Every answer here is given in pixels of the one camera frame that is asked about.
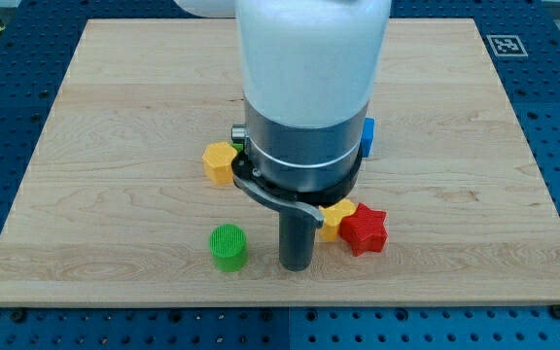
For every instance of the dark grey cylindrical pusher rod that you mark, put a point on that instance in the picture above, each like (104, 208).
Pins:
(296, 242)

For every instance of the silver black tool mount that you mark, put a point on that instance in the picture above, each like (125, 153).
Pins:
(296, 169)

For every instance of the green cylinder block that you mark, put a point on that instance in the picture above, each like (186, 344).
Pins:
(228, 247)

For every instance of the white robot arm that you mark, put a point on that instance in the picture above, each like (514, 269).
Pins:
(308, 69)

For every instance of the yellow heart block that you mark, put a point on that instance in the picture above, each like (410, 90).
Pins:
(333, 216)

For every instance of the small green block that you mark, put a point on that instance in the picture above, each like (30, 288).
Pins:
(238, 147)

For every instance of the red star block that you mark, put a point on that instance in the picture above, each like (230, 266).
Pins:
(364, 230)

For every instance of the blue block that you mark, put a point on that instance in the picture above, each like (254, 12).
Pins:
(367, 136)

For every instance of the yellow hexagon block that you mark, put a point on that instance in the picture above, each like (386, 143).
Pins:
(217, 159)

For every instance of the wooden board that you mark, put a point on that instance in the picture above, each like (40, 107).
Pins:
(114, 209)

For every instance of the white fiducial marker tag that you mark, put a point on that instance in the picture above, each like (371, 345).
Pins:
(505, 45)

